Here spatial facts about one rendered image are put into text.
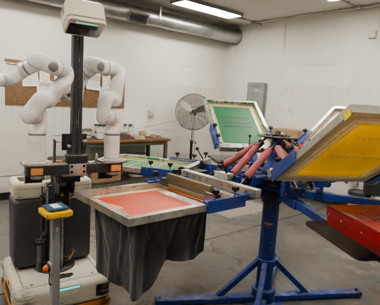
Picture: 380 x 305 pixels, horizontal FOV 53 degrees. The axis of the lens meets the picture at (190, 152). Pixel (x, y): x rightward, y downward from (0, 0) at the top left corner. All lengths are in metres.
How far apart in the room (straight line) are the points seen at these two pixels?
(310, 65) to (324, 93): 0.55
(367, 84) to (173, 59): 3.22
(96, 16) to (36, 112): 0.60
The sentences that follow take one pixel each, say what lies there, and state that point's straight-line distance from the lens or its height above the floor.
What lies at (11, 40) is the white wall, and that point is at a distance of 5.74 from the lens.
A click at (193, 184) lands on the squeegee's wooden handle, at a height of 1.04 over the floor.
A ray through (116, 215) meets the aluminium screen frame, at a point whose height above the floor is 0.98.
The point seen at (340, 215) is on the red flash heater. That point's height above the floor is 1.09.
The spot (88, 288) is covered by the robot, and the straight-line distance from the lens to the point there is 2.83.
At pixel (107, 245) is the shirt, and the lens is 2.17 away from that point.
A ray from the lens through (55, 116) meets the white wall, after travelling 5.91.
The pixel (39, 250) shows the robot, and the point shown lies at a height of 0.44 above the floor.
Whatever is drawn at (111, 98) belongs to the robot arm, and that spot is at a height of 1.51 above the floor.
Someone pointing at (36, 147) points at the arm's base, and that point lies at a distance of 2.23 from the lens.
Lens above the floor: 1.54
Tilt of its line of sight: 8 degrees down
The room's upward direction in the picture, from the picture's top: 3 degrees clockwise
